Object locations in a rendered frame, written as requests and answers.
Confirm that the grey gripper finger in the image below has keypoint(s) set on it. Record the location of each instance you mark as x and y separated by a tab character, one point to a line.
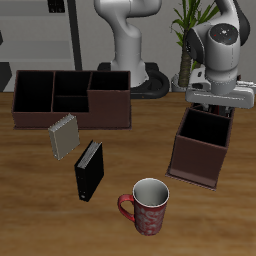
211	107
229	112

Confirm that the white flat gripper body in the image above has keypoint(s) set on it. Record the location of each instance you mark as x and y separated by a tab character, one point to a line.
220	99

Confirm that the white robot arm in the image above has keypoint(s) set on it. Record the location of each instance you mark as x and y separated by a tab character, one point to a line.
128	43

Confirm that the narrow dark brown desk caddy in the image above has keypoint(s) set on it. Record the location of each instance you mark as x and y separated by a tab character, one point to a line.
196	158

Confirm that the wide dark brown desk caddy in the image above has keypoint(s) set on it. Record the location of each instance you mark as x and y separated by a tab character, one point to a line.
108	108

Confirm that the black book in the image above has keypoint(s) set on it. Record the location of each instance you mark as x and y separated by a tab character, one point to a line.
90	175

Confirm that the grey book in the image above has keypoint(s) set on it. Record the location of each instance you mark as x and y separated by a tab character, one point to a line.
65	138

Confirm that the green pot plant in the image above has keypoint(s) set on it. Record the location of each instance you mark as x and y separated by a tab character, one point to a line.
184	66

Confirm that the red patterned mug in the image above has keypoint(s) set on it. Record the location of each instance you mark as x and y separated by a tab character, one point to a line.
150	218

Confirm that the flat black base plate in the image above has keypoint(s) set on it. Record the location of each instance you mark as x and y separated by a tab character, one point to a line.
156	85

